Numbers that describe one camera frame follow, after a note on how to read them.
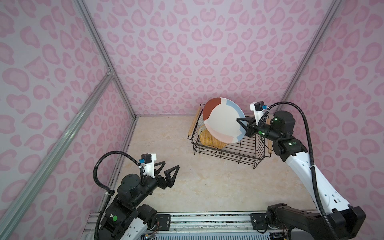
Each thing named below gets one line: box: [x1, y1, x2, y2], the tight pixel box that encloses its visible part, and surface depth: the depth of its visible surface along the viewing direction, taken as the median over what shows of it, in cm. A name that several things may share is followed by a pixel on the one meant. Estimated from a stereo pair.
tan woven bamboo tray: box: [199, 129, 228, 149], surface depth 100 cm
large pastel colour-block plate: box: [202, 97, 246, 144], surface depth 72 cm
